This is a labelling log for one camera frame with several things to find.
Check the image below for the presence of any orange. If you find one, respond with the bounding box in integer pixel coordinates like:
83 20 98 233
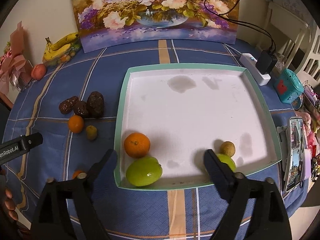
72 170 85 179
68 115 85 134
124 133 151 159

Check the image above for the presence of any pointed brown dried fruit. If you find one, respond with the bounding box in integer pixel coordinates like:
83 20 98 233
59 96 79 115

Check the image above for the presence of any round brown dried fruit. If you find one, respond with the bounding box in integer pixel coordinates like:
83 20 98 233
73 101 89 118

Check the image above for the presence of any brown kiwi fruit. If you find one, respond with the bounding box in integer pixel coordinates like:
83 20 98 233
86 125 98 141

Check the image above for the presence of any long brown dried fruit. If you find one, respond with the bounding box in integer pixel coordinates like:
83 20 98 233
87 91 104 118

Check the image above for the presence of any large green mango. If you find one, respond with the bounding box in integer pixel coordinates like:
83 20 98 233
126 156 163 187

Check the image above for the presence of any person left hand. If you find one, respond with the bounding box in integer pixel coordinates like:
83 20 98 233
1 169 18 221

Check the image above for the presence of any smartphone on stand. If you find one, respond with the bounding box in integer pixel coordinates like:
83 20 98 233
284 116 305 192

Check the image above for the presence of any small green mango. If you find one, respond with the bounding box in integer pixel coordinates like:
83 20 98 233
217 153 236 172

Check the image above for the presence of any pink wrapped bouquet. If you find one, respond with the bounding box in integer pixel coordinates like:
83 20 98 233
1 22 32 94

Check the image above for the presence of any red apple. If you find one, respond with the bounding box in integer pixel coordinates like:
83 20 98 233
31 64 47 81

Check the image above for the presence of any small brown round fruit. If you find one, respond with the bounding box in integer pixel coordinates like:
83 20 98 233
220 141 236 157

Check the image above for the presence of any yellow banana bunch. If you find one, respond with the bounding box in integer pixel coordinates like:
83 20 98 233
42 32 79 62

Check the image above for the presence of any orange in tray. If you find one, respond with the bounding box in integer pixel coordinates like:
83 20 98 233
124 133 151 159

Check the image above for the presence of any teal toy box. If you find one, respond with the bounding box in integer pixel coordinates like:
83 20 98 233
273 68 304 103

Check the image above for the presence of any white tray with green rim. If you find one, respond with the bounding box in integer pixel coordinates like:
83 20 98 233
114 63 281 190

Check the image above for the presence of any black power adapter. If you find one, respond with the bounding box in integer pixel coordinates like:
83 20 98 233
255 50 278 75

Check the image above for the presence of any white power strip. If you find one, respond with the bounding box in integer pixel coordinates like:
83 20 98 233
240 53 271 86

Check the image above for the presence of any flower painting canvas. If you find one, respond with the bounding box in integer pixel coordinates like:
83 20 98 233
71 0 240 52

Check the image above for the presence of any white chair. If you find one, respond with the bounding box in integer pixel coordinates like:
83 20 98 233
264 2 319 87

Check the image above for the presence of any black power cable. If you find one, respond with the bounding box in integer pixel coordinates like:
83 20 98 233
203 0 277 53

